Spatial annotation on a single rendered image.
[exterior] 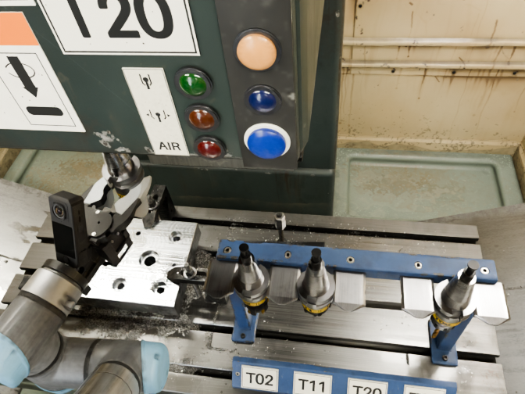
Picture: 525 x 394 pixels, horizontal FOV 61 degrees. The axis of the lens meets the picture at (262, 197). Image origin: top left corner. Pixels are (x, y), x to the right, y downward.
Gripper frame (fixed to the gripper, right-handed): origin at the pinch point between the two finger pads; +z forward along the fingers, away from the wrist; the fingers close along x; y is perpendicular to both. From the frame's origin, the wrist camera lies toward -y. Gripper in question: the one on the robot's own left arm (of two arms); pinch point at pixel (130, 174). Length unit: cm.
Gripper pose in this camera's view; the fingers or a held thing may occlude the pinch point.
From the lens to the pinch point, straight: 80.0
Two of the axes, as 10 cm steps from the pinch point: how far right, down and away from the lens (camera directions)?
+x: 9.2, 2.5, -3.1
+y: 1.0, 6.1, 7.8
